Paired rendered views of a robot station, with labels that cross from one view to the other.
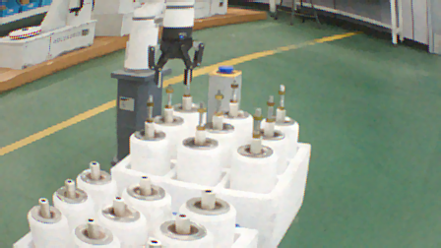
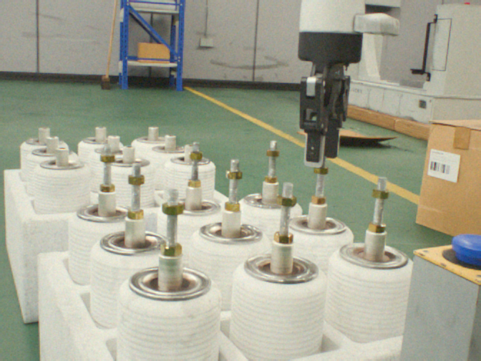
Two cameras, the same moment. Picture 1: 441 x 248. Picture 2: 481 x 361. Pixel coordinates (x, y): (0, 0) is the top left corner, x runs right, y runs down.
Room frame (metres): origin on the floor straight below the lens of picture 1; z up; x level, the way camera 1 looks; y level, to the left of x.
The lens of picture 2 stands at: (1.89, -0.45, 0.47)
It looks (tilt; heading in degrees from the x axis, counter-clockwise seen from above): 13 degrees down; 136
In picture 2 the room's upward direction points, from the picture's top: 3 degrees clockwise
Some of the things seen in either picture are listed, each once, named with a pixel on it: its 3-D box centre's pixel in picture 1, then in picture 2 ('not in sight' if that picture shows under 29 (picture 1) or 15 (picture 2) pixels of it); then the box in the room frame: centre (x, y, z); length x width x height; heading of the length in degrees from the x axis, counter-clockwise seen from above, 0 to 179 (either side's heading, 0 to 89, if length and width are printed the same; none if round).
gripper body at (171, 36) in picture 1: (175, 39); (328, 67); (1.45, 0.11, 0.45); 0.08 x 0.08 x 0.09
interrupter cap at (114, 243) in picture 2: (269, 135); (134, 243); (1.38, -0.11, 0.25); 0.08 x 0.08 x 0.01
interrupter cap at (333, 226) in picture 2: (168, 121); (316, 225); (1.44, 0.12, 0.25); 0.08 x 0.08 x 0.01
